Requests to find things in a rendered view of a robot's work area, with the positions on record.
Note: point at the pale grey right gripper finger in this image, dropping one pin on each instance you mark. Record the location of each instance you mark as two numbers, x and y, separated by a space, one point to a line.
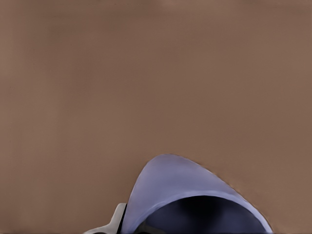
116 220

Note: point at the blue cup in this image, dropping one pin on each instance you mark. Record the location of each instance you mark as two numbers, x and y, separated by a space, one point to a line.
175 180

